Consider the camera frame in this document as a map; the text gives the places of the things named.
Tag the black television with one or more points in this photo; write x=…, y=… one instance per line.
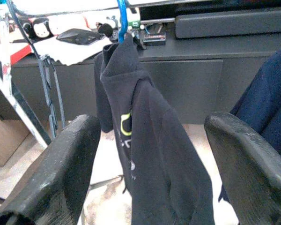
x=159, y=12

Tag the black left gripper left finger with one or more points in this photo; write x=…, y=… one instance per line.
x=49, y=175

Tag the black wallet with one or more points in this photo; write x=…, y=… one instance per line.
x=79, y=37

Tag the small black box device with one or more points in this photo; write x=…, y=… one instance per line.
x=154, y=39

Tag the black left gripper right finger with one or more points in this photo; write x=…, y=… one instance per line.
x=253, y=168

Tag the green white small gadget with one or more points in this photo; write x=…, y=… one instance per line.
x=134, y=23

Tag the black TV cabinet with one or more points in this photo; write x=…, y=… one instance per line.
x=189, y=89

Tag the white paper stack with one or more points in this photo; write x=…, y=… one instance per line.
x=68, y=52

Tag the black shirt green logo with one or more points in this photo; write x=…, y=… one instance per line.
x=166, y=152

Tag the silver clothes rack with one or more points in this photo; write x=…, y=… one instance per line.
x=3, y=47

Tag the black soundbar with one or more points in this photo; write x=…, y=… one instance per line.
x=224, y=23

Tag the dark blue plastic hanger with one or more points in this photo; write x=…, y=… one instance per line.
x=46, y=89

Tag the navy blue shirt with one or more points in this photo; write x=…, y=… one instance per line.
x=267, y=98

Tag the black monkey ball toy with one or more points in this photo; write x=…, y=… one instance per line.
x=42, y=30

